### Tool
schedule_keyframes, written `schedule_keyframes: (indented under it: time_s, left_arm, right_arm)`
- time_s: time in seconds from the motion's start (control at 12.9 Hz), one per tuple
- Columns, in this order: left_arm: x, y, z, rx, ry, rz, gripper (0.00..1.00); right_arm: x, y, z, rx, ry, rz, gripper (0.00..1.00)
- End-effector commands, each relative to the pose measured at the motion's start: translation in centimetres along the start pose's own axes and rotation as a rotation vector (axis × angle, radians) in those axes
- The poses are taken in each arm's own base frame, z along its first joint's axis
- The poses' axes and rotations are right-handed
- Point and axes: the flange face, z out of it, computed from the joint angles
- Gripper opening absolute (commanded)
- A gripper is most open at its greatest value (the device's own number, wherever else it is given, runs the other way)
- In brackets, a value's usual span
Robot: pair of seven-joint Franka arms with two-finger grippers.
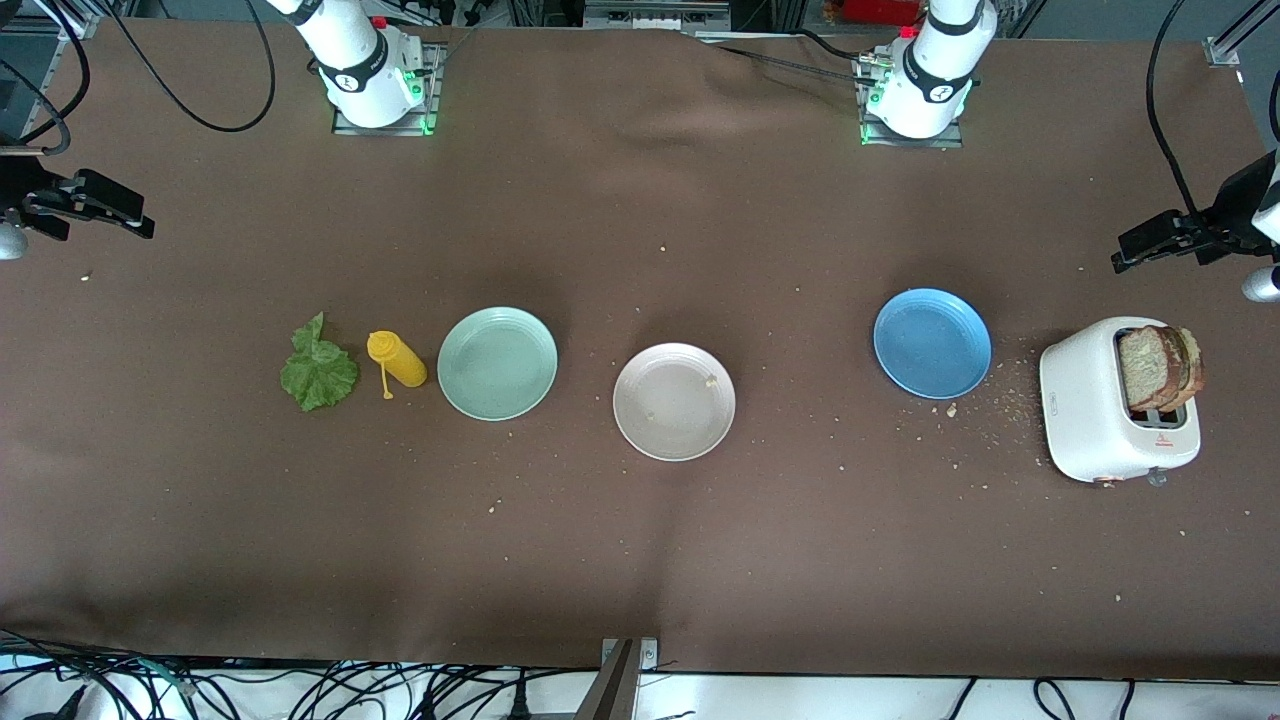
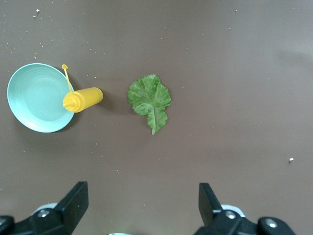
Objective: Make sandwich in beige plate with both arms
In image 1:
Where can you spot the white toaster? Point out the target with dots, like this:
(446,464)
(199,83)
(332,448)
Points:
(1085,420)

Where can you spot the silver metal bracket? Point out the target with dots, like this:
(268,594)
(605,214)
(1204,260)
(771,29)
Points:
(648,652)

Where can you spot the yellow squeeze bottle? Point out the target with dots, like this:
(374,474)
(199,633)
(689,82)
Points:
(400,362)

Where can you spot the red box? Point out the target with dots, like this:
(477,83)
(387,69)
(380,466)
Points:
(880,10)

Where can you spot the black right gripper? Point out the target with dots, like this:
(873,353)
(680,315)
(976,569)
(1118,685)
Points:
(22,184)

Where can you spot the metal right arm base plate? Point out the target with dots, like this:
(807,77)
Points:
(432,100)

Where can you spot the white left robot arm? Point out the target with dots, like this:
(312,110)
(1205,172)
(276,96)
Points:
(930,80)

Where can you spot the brown bread slice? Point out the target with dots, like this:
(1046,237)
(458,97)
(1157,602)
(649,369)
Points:
(1197,365)
(1142,365)

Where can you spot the light green plate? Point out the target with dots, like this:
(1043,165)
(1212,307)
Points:
(497,363)

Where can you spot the brown table cloth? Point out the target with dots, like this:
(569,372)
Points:
(640,560)

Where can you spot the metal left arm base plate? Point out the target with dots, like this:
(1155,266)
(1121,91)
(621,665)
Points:
(955,140)

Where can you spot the beige plate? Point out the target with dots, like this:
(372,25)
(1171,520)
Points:
(674,402)

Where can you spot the aluminium frame profile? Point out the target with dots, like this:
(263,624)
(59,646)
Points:
(1235,40)
(70,18)

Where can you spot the dark grey metal bar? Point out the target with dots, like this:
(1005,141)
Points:
(612,690)

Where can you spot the grey equipment box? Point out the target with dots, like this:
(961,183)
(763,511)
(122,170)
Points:
(655,12)

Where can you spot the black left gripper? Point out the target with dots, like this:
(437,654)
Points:
(1237,203)

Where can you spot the green lettuce leaf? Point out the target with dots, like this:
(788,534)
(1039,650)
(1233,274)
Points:
(318,372)

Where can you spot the blue plate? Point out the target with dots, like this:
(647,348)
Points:
(932,343)

